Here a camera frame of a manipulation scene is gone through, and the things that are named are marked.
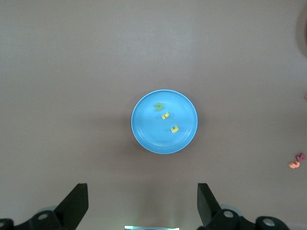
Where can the yellow foam letter s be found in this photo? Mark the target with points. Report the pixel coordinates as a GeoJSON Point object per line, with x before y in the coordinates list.
{"type": "Point", "coordinates": [164, 115]}

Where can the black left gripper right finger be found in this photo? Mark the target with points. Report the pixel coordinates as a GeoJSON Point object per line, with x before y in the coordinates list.
{"type": "Point", "coordinates": [216, 218]}

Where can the brown table cover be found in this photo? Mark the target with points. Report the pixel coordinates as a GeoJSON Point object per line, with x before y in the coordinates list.
{"type": "Point", "coordinates": [72, 72]}

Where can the green foam letter u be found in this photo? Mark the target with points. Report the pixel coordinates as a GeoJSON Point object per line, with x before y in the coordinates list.
{"type": "Point", "coordinates": [158, 107]}

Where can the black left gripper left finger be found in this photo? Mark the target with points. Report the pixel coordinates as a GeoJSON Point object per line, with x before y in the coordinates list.
{"type": "Point", "coordinates": [62, 215]}

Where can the yellow foam letter c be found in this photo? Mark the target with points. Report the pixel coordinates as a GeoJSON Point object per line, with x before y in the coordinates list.
{"type": "Point", "coordinates": [174, 129]}

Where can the blue plate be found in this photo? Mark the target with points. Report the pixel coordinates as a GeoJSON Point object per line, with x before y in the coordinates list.
{"type": "Point", "coordinates": [148, 134]}

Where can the orange foam letter t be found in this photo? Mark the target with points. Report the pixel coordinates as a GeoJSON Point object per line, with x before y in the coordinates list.
{"type": "Point", "coordinates": [294, 164]}

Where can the dark red foam letter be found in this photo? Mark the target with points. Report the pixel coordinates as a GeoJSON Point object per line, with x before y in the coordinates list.
{"type": "Point", "coordinates": [301, 157]}

